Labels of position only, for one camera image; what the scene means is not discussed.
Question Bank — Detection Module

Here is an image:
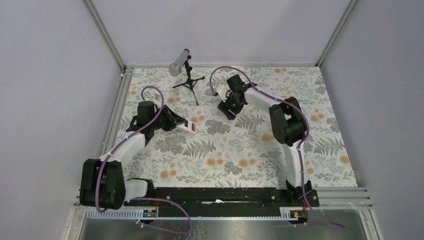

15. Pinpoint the silver metal tube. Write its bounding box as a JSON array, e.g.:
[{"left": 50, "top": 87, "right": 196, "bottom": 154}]
[{"left": 168, "top": 48, "right": 190, "bottom": 77}]

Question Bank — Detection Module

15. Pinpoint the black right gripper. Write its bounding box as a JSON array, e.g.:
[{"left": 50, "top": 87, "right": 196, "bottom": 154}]
[{"left": 217, "top": 91, "right": 245, "bottom": 122}]

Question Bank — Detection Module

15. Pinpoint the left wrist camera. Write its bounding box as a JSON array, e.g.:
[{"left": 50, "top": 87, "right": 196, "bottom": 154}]
[{"left": 154, "top": 94, "right": 162, "bottom": 103}]

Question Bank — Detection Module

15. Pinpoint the white remote control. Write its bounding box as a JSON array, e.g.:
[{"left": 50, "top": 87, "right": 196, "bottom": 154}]
[{"left": 178, "top": 120, "right": 197, "bottom": 134}]

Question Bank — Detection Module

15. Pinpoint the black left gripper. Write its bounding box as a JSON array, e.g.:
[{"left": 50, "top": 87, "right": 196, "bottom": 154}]
[{"left": 150, "top": 104, "right": 186, "bottom": 132}]

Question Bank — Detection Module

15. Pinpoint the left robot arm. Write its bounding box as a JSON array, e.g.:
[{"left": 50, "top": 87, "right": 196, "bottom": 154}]
[{"left": 79, "top": 101, "right": 188, "bottom": 213}]

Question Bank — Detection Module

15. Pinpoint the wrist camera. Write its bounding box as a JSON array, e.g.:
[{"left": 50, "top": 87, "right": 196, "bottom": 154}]
[
  {"left": 216, "top": 85, "right": 232, "bottom": 102},
  {"left": 154, "top": 94, "right": 162, "bottom": 103}
]

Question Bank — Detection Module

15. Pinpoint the black mini tripod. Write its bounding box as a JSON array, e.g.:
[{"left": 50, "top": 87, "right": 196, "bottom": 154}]
[{"left": 172, "top": 54, "right": 206, "bottom": 106}]

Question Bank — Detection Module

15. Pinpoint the white cable duct rail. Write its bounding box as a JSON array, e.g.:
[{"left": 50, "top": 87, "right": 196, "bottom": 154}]
[{"left": 85, "top": 207, "right": 308, "bottom": 221}]

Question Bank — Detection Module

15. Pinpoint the floral table mat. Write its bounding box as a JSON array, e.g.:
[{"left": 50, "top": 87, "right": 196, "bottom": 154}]
[{"left": 115, "top": 67, "right": 357, "bottom": 188}]

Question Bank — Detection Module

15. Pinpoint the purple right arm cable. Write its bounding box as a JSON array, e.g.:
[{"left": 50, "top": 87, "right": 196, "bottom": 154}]
[{"left": 208, "top": 65, "right": 347, "bottom": 230}]

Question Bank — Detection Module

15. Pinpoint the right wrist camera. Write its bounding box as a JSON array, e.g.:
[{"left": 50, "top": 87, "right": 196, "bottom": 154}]
[{"left": 216, "top": 85, "right": 232, "bottom": 102}]

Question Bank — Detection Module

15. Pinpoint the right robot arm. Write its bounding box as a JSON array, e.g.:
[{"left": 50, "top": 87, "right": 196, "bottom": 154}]
[{"left": 212, "top": 74, "right": 312, "bottom": 206}]

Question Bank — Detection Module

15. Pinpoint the black base bar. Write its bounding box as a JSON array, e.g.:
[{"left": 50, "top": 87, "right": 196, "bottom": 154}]
[{"left": 124, "top": 181, "right": 320, "bottom": 212}]

